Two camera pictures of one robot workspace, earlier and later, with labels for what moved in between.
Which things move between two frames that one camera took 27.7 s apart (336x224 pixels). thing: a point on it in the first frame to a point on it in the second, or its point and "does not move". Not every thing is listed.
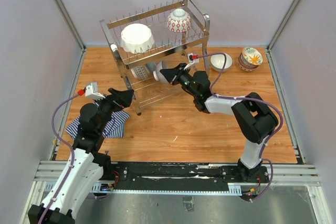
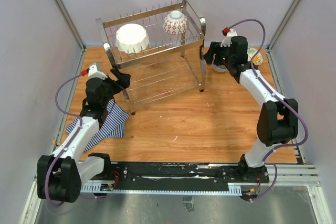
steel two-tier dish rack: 158,51 does not move
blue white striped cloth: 115,129 does not move
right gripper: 171,74 to 214,48
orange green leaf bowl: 251,56 does not move
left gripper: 123,98 to 123,80
